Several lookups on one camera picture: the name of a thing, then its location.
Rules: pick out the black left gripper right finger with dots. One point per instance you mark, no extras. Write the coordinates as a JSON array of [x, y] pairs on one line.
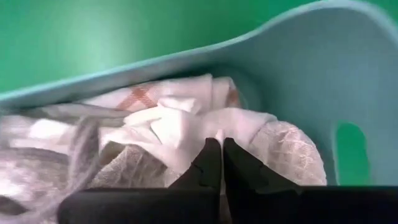
[[280, 205]]

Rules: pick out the light grey waffle towel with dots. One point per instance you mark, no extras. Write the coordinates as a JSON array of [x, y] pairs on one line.
[[289, 155]]

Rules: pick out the green table mat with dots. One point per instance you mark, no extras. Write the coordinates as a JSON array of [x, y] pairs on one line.
[[93, 31]]

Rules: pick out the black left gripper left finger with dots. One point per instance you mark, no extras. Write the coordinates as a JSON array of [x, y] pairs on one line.
[[199, 202]]

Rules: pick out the plain white towel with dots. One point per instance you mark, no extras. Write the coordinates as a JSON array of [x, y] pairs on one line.
[[174, 127]]

